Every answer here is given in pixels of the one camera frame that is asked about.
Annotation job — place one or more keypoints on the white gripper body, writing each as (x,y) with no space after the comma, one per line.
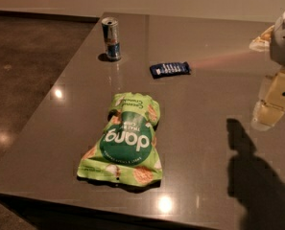
(284,45)

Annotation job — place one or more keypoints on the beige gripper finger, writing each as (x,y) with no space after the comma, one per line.
(262,42)
(270,107)

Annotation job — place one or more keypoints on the blue rxbar blueberry wrapper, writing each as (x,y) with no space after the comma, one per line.
(170,69)

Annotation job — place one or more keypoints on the red bull can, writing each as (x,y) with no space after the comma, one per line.
(110,28)

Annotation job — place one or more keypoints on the green dang chips bag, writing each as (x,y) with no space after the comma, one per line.
(126,152)

